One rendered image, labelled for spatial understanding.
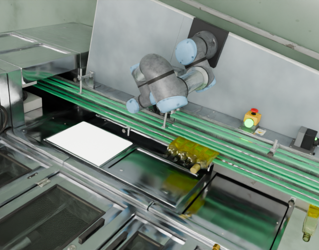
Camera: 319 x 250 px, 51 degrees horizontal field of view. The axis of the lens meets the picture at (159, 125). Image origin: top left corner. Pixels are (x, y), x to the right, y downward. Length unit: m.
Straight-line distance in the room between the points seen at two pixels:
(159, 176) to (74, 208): 0.47
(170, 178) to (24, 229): 0.74
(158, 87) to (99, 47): 1.11
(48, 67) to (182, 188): 1.15
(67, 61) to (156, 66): 1.19
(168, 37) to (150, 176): 0.80
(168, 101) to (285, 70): 0.72
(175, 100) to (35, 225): 0.81
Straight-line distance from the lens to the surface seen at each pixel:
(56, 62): 2.32
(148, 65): 1.30
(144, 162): 1.89
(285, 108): 1.84
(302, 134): 1.77
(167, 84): 1.27
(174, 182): 1.78
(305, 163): 1.72
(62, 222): 1.59
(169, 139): 1.95
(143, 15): 2.07
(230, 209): 1.76
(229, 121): 1.86
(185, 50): 1.66
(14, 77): 2.13
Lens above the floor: 2.45
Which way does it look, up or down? 51 degrees down
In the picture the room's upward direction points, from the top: 123 degrees counter-clockwise
